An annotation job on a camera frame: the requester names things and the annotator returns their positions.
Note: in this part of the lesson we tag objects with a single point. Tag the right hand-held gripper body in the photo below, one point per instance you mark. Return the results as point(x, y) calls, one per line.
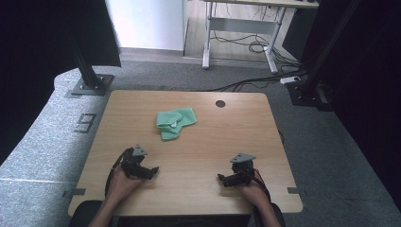
point(243, 167)

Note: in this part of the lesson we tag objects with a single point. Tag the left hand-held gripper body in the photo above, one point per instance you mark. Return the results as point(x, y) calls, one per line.
point(132, 162)

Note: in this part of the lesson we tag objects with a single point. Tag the green cloth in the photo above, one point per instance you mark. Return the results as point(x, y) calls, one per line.
point(184, 116)

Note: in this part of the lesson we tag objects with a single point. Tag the person's left hand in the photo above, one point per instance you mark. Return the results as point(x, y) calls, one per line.
point(121, 186)

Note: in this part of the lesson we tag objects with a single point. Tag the person's right hand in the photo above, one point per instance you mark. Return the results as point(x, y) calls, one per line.
point(255, 192)

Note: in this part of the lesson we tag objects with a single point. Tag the grey tape strip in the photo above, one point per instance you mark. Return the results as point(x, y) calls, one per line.
point(75, 191)
point(294, 190)

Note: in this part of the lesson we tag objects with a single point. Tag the person's dark clothing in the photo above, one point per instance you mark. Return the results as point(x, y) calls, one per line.
point(183, 221)

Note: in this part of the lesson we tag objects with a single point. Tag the dark round table grommet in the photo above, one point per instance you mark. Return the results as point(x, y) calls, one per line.
point(220, 103)

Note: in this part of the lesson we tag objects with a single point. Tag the black metal stand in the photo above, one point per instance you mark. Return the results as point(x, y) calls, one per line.
point(91, 84)
point(304, 94)

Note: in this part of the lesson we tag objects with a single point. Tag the white power strip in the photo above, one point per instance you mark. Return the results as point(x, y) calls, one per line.
point(290, 80)

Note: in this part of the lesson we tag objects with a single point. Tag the white cabinet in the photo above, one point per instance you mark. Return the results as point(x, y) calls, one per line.
point(148, 23)

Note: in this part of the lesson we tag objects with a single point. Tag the black curtain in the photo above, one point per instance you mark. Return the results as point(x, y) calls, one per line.
point(372, 94)
point(31, 63)

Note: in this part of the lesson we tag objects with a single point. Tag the black box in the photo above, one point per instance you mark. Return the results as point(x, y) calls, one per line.
point(296, 31)

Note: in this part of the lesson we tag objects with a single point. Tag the white desk frame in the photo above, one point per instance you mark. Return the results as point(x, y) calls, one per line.
point(242, 26)

